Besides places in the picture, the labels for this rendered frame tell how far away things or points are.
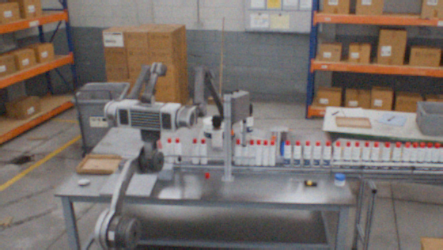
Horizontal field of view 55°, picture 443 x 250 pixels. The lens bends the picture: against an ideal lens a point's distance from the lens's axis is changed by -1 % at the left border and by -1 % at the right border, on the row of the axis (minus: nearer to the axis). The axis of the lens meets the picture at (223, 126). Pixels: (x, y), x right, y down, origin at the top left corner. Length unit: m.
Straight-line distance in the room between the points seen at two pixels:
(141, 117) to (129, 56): 4.08
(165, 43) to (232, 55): 1.65
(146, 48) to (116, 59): 0.52
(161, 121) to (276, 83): 5.19
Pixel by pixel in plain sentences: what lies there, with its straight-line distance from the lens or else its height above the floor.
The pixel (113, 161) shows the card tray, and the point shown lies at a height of 0.83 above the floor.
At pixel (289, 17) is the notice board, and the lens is 7.36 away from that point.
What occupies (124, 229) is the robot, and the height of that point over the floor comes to 0.95.
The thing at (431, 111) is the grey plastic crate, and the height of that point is 0.93.
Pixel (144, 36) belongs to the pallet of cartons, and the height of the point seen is 1.32.
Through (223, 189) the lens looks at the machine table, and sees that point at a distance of 3.15.
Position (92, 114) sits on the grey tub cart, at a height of 0.61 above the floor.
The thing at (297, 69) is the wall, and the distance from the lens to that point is 7.62.
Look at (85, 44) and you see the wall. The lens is 9.00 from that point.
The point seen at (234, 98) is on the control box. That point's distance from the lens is 3.01.
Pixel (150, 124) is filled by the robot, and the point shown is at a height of 1.42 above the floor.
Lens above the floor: 2.37
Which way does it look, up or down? 21 degrees down
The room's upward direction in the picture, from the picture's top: 1 degrees counter-clockwise
